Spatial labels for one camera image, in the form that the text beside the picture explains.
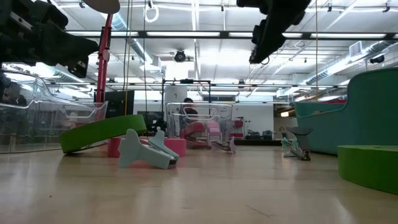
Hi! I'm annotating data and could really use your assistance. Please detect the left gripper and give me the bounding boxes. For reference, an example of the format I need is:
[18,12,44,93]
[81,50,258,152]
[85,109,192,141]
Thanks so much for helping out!
[0,0,99,78]

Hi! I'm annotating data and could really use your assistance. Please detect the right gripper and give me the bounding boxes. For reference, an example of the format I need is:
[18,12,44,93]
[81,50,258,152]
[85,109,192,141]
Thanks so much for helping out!
[236,0,312,52]

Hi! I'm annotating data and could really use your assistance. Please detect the green masking tape roll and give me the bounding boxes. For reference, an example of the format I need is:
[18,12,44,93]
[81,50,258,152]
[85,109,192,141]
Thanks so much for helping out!
[337,144,398,196]
[59,114,147,154]

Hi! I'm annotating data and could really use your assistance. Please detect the black staple remover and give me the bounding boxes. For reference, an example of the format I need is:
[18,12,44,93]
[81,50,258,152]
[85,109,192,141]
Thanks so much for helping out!
[285,126,314,161]

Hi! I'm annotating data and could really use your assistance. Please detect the light blue staple remover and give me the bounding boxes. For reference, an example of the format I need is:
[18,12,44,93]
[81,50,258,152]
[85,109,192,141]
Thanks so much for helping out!
[118,128,180,170]

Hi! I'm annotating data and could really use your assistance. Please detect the white staple remover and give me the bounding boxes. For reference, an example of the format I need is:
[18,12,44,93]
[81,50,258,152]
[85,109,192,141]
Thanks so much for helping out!
[211,136,237,155]

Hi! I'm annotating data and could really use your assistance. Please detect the red stapler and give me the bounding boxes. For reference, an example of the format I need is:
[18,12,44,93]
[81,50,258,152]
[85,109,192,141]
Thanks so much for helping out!
[179,122,209,149]

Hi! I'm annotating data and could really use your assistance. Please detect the pink tape roll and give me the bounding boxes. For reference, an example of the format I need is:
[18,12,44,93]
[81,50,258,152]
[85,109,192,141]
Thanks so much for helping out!
[107,136,187,159]

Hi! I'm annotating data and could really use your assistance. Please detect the red desk lamp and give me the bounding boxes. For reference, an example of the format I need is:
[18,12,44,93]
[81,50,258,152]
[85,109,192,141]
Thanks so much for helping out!
[82,0,121,105]

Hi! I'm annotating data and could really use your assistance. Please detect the black monitor screen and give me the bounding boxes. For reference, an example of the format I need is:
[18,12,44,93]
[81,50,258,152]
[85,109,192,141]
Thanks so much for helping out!
[105,90,135,119]

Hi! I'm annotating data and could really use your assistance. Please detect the clear plastic bin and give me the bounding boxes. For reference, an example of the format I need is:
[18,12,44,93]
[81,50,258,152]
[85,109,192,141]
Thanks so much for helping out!
[0,63,109,154]
[165,102,234,147]

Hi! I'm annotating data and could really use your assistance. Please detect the white air vent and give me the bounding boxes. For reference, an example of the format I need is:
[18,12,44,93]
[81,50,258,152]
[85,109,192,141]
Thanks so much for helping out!
[348,40,363,57]

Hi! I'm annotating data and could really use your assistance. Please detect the person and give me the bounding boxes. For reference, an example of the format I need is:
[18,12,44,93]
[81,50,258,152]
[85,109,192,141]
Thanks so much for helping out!
[178,97,200,125]

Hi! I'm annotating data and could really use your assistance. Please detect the black ceiling-mounted device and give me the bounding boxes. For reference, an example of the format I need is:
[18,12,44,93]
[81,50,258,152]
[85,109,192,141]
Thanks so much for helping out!
[369,54,386,65]

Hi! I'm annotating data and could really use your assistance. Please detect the teal plastic bin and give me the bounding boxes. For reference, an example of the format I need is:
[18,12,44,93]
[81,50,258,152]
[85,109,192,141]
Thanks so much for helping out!
[294,67,398,156]

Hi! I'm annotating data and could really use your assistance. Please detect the black overhead camera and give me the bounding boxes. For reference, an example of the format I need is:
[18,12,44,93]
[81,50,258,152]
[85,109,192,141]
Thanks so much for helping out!
[248,43,271,66]

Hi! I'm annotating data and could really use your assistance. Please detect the white hanging cable loop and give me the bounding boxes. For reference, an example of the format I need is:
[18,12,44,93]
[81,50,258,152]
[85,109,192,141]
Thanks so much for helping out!
[143,4,160,23]

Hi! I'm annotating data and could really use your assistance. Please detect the black ceiling dome camera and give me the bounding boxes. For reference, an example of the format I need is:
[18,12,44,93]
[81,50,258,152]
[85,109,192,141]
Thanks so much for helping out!
[174,49,187,63]

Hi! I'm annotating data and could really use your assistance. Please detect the background black frame stand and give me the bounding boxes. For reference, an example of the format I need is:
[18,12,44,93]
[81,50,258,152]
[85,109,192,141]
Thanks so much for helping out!
[160,78,212,105]

